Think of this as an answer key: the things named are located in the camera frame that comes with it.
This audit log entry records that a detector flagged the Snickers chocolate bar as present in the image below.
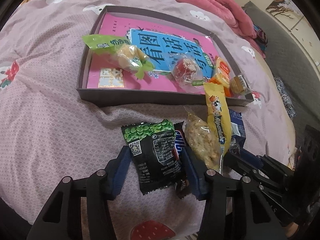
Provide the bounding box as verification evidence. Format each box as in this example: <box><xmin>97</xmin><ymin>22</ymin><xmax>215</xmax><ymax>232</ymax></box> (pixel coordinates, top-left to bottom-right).
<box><xmin>174</xmin><ymin>122</ymin><xmax>190</xmax><ymax>199</ymax></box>

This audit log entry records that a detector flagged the blue foil biscuit packet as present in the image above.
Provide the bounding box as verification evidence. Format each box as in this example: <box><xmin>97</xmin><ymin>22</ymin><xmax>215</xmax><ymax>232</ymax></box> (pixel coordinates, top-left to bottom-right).
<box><xmin>229</xmin><ymin>109</ymin><xmax>246</xmax><ymax>148</ymax></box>

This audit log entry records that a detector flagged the clear packet oat cookie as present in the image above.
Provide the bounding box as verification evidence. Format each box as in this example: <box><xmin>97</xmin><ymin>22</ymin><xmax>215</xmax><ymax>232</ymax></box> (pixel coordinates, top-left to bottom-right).
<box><xmin>184</xmin><ymin>107</ymin><xmax>222</xmax><ymax>172</ymax></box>

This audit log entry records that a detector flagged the yellow Alpenliebe candy packet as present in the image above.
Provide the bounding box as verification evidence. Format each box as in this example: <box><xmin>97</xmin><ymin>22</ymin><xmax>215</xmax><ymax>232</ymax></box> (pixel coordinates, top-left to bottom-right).
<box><xmin>203</xmin><ymin>82</ymin><xmax>232</xmax><ymax>155</ymax></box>

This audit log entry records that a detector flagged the black green pea packet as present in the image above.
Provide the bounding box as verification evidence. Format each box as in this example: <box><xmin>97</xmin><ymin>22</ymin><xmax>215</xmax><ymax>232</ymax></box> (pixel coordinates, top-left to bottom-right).
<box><xmin>121</xmin><ymin>119</ymin><xmax>186</xmax><ymax>195</ymax></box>

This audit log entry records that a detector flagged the clear packet yellow cake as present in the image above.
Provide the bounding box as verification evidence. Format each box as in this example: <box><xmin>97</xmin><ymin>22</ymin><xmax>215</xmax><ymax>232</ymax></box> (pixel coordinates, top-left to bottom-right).
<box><xmin>230</xmin><ymin>74</ymin><xmax>251</xmax><ymax>95</ymax></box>

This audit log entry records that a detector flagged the orange rice cracker packet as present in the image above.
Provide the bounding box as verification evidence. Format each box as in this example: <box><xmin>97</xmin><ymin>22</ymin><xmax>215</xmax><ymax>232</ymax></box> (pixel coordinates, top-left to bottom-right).
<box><xmin>209</xmin><ymin>56</ymin><xmax>233</xmax><ymax>98</ymax></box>

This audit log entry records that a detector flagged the clear packet red candy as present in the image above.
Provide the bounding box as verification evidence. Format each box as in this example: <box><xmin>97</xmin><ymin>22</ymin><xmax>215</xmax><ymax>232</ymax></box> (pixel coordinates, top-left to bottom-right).
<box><xmin>170</xmin><ymin>54</ymin><xmax>204</xmax><ymax>89</ymax></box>

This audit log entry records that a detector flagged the green milk cheese snack packet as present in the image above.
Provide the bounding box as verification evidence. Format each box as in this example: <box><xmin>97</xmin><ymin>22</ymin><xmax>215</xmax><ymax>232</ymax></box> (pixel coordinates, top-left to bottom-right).
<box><xmin>82</xmin><ymin>34</ymin><xmax>155</xmax><ymax>80</ymax></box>

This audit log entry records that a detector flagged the person's right hand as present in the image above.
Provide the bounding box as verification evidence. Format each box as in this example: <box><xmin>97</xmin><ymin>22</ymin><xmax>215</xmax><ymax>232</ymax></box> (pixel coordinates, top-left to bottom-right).
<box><xmin>283</xmin><ymin>222</ymin><xmax>299</xmax><ymax>238</ymax></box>

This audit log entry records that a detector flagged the mauve patterned bed sheet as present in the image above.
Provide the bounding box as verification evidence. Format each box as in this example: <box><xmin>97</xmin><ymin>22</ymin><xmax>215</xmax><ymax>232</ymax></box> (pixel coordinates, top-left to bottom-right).
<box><xmin>1</xmin><ymin>0</ymin><xmax>296</xmax><ymax>224</ymax></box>

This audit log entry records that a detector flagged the patterned grey pillow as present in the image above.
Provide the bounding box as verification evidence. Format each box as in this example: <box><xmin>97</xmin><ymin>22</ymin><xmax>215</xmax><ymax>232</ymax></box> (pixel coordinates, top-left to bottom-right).
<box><xmin>274</xmin><ymin>77</ymin><xmax>297</xmax><ymax>120</ymax></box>

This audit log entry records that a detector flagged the grey padded headboard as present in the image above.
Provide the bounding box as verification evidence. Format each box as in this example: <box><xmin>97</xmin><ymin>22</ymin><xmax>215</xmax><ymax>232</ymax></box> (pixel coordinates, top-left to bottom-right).
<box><xmin>243</xmin><ymin>1</ymin><xmax>319</xmax><ymax>145</ymax></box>

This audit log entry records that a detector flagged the striped dark garment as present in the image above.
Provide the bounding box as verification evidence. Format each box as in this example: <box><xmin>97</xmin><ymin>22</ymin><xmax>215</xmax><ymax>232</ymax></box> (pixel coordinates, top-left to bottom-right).
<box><xmin>253</xmin><ymin>24</ymin><xmax>268</xmax><ymax>56</ymax></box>

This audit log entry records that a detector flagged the dark shallow cardboard box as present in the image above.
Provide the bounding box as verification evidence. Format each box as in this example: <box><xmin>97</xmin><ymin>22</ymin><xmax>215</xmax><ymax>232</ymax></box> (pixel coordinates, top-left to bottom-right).
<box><xmin>77</xmin><ymin>5</ymin><xmax>241</xmax><ymax>107</ymax></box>

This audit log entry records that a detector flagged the pink children's book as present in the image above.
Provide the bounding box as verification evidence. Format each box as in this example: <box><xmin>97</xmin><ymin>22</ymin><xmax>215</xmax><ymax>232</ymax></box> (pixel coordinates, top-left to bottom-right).
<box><xmin>86</xmin><ymin>12</ymin><xmax>219</xmax><ymax>92</ymax></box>

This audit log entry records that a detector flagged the tree wall painting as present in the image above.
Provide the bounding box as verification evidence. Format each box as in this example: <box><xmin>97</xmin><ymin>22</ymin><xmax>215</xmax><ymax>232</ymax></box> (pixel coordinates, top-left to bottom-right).
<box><xmin>266</xmin><ymin>0</ymin><xmax>304</xmax><ymax>31</ymax></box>

